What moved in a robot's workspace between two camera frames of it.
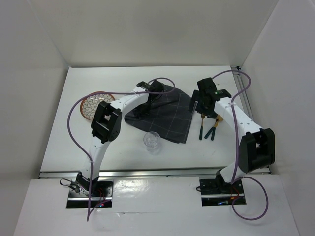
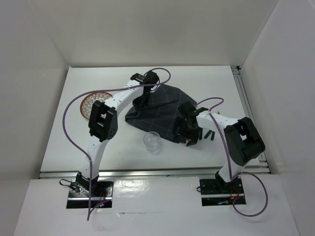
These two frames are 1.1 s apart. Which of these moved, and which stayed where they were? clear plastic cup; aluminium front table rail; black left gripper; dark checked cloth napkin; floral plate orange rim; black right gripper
Moved: black right gripper; black left gripper
Stayed: aluminium front table rail; floral plate orange rim; clear plastic cup; dark checked cloth napkin
